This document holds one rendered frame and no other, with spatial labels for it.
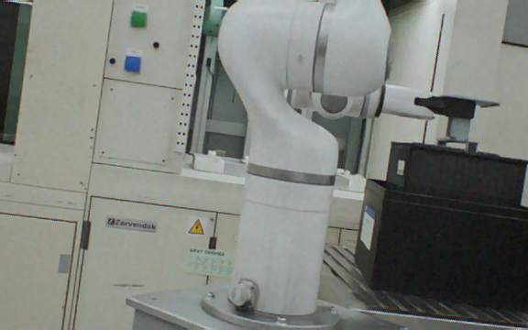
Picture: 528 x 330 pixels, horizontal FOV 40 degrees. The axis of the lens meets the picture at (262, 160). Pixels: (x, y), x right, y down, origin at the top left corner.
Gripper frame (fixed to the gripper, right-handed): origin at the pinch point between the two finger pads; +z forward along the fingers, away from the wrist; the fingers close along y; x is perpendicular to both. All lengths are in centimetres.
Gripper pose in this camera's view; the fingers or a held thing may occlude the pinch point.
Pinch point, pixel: (460, 109)
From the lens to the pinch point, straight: 142.1
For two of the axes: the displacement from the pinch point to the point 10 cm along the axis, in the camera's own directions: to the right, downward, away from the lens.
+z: 9.9, 1.5, -0.1
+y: -0.1, 0.4, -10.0
